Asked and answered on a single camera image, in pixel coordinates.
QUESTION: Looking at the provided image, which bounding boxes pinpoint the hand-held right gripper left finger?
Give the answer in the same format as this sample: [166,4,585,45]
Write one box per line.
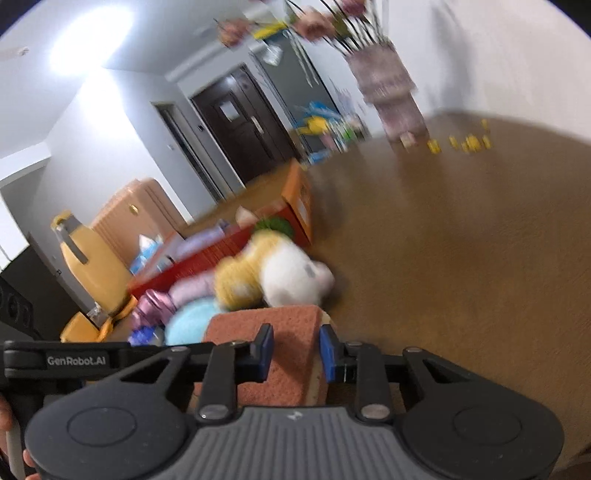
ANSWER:
[121,323,276,422]

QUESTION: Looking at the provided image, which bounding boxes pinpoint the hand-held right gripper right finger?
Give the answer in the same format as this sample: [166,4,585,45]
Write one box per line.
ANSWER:
[320,324,467,422]

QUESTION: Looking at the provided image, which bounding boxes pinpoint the salmon pink sponge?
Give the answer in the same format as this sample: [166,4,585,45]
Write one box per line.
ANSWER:
[194,305,334,408]

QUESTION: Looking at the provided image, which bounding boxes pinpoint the light blue round plush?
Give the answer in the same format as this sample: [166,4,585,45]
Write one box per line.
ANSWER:
[164,298,223,346]

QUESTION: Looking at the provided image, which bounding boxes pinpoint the white and yellow plush toy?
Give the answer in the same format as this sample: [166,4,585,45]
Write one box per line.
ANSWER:
[213,231,335,311]

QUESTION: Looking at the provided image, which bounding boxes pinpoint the lavender soft cloth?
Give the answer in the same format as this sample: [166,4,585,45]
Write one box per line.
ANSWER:
[170,272,218,306]

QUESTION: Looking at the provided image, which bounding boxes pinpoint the purple satin scrunchie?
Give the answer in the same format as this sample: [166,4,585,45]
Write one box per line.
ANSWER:
[131,288,178,334]

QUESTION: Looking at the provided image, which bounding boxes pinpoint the red orange cardboard box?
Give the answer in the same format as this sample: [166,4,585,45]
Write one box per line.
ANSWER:
[127,161,315,301]

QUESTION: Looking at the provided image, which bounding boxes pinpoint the person's left hand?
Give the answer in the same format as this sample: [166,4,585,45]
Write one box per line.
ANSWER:
[0,397,38,469]

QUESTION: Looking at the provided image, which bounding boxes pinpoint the black speaker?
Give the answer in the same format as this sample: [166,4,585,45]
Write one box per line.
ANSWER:
[0,231,63,343]

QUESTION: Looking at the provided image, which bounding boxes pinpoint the yellow jug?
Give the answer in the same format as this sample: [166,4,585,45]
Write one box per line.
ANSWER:
[51,210,137,320]

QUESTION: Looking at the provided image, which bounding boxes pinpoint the green fuzzy item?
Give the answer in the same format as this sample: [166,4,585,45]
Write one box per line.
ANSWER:
[255,217,294,239]

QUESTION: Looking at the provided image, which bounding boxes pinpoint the blue tissue packet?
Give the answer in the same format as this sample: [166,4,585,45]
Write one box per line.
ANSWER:
[129,233,165,276]

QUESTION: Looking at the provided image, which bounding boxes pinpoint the pink suitcase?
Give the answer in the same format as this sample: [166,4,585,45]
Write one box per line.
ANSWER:
[90,178,186,269]

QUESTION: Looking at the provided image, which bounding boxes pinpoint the pile of colourful toys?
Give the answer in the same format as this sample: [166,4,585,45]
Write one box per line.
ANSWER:
[291,100,371,166]

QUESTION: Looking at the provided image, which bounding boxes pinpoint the dark brown door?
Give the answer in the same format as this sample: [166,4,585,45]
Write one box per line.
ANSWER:
[189,65,302,186]

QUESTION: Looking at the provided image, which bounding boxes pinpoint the scattered small yellow pieces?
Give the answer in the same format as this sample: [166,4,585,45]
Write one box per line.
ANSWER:
[427,119,493,156]

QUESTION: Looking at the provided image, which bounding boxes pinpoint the ribbed pink vase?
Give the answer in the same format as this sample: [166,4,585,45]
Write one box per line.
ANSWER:
[345,41,428,140]

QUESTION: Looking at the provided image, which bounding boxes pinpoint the dried pink roses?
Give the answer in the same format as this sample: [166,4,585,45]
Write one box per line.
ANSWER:
[216,0,394,57]

